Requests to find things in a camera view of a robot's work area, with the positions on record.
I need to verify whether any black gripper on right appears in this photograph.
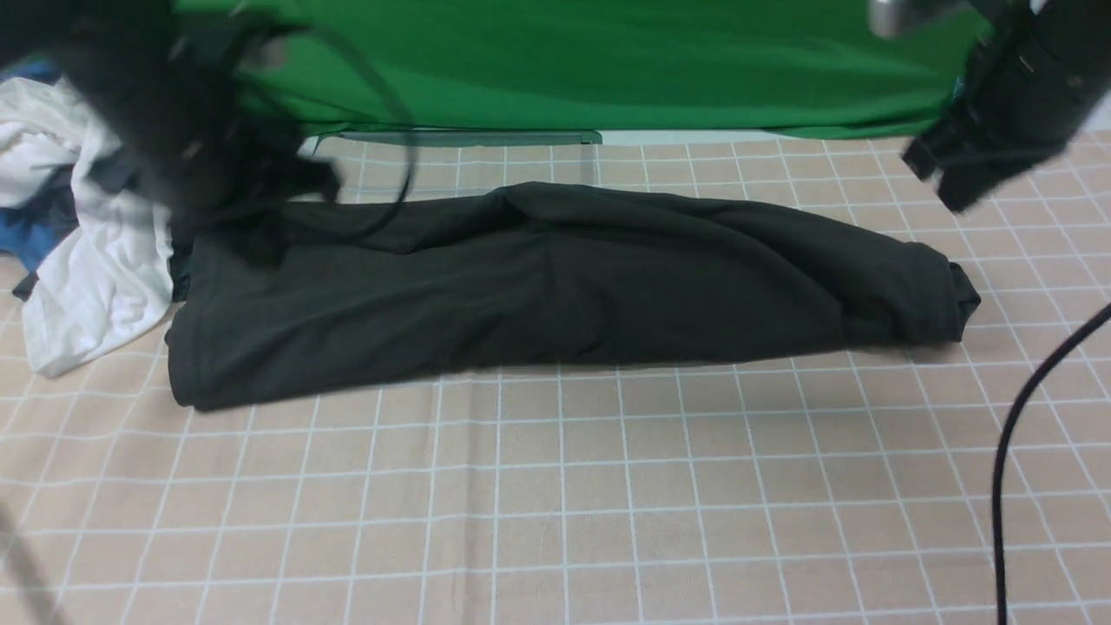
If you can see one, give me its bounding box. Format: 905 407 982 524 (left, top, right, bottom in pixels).
902 112 1068 214

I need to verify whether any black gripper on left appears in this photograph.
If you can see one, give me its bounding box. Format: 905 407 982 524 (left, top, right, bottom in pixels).
169 122 341 269

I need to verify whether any dark gray long-sleeve top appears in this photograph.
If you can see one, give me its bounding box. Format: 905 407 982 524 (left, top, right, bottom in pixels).
167 182 981 411

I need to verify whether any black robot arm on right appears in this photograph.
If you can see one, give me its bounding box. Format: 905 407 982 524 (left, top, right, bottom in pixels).
902 1 1110 214

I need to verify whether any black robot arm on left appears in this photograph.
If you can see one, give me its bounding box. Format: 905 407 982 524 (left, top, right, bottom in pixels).
1 1 340 266

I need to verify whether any green backdrop cloth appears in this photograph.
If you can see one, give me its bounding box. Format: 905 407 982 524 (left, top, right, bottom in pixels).
174 0 995 140

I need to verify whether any white crumpled garment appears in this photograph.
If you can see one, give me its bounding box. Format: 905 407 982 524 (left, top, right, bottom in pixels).
3 75 174 379

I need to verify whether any blue crumpled garment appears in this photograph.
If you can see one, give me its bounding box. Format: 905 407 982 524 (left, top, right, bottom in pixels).
1 74 88 273

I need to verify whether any green metal base bar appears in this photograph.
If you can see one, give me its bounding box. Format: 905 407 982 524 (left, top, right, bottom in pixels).
320 129 603 148

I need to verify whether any checkered beige tablecloth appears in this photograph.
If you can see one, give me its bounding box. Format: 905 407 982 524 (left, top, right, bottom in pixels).
1 131 1108 624

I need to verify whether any silver wrist camera on right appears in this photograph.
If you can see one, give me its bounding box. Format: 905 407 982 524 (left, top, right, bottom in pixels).
865 0 983 39

